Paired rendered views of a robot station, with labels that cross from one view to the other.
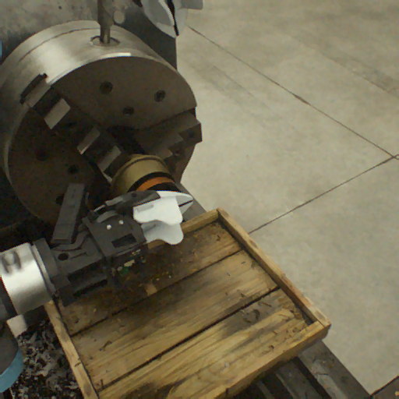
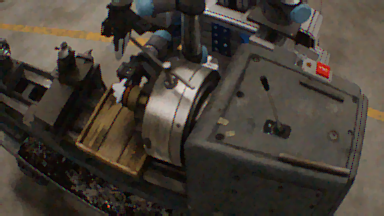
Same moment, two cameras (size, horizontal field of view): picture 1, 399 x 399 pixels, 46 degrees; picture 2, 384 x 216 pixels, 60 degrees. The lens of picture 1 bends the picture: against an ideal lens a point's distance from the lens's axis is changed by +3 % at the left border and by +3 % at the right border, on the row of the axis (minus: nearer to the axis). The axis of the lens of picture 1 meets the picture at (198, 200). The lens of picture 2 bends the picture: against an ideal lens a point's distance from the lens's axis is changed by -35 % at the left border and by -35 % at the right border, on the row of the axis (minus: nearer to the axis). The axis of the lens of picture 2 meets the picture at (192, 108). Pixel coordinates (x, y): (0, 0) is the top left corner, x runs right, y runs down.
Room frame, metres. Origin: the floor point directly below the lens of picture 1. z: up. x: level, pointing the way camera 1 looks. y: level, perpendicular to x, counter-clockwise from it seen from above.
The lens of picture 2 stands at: (1.50, -0.35, 2.26)
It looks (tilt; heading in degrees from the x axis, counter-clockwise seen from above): 49 degrees down; 148
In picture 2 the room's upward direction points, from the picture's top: 3 degrees counter-clockwise
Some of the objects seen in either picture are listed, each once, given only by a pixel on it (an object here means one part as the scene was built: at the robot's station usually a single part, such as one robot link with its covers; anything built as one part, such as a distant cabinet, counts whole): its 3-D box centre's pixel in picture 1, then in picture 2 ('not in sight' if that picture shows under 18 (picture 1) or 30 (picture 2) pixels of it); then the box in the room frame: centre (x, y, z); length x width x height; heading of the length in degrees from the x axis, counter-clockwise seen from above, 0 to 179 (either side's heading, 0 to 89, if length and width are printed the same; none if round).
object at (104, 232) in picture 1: (94, 252); (133, 70); (0.37, 0.13, 1.08); 0.12 x 0.09 x 0.08; 121
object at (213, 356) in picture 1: (180, 310); (122, 127); (0.42, 0.03, 0.89); 0.36 x 0.30 x 0.04; 122
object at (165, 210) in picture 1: (167, 210); (119, 88); (0.43, 0.04, 1.10); 0.09 x 0.06 x 0.03; 121
